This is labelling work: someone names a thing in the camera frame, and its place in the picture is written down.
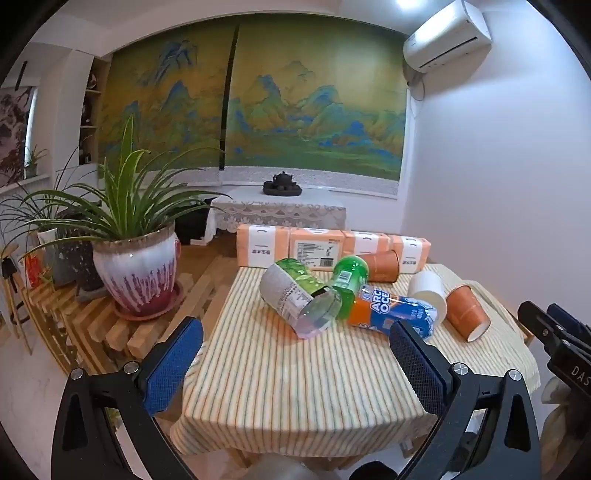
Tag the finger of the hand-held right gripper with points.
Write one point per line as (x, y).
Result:
(565, 318)
(538, 325)

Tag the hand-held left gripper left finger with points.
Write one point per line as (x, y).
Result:
(171, 364)

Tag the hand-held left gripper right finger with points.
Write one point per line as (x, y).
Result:
(418, 369)

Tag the orange paper cup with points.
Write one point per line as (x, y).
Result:
(464, 309)
(383, 265)

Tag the white paper cup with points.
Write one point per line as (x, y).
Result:
(427, 288)

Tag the pink plant saucer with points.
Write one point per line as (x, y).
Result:
(143, 315)

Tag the beige cloth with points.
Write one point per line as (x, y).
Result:
(561, 420)

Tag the orange and blue bottle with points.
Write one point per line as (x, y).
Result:
(383, 311)

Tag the wooden slatted plant rack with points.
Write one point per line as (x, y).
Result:
(92, 323)

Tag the spider plant in glazed pot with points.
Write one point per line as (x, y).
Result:
(136, 267)

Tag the striped tablecloth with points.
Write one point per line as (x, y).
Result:
(286, 378)

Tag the green plastic bottle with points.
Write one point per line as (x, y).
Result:
(348, 277)

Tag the orange and white box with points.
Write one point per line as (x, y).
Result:
(261, 244)
(369, 242)
(316, 247)
(413, 251)

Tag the clear jar green label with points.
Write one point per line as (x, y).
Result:
(286, 293)

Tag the black bag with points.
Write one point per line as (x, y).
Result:
(191, 226)

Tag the plant in dark speckled pot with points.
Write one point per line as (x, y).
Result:
(74, 258)

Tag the wooden stool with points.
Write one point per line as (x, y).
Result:
(14, 295)

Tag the plant in white pot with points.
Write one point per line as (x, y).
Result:
(46, 235)

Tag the white lace cloth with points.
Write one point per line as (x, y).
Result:
(286, 214)

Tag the dark teapot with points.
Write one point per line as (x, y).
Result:
(282, 177)

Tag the small windowsill plant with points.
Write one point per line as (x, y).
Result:
(33, 161)

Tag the landscape painted roller blind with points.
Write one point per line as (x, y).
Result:
(161, 92)
(318, 101)

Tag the framed ink painting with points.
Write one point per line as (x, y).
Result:
(14, 134)

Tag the white air conditioner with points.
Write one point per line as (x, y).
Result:
(443, 37)

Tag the wooden wall shelf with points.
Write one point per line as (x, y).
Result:
(92, 110)

